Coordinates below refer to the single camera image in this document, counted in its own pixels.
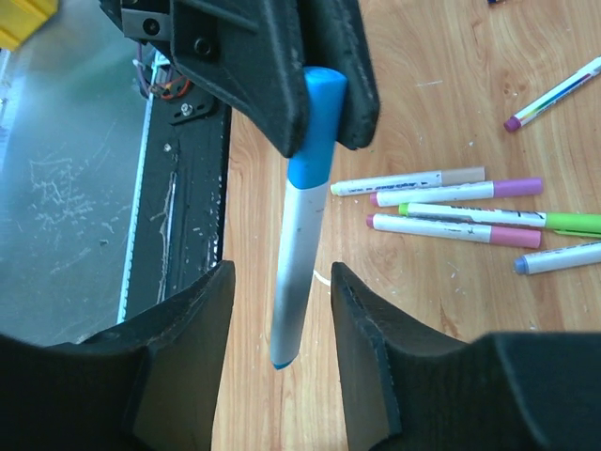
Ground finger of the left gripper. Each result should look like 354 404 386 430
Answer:
300 0 380 150

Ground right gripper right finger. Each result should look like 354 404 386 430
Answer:
331 262 600 450

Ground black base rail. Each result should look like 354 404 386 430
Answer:
116 54 231 322

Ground beige cap marker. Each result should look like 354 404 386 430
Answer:
329 165 487 197

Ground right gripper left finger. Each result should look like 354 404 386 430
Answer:
1 260 236 450

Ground yellow bin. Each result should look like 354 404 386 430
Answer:
0 0 59 51

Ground periwinkle cap marker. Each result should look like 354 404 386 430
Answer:
514 241 600 275

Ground pink cap marker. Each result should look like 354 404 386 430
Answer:
366 213 542 249

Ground light green cap marker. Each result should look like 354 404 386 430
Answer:
398 202 600 237

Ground purple cap marker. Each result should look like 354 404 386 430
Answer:
503 56 600 132

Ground lilac cap marker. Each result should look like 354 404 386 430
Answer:
370 178 544 208

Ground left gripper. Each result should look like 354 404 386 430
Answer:
100 1 309 158

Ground sky blue cap marker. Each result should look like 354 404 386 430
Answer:
270 67 347 369

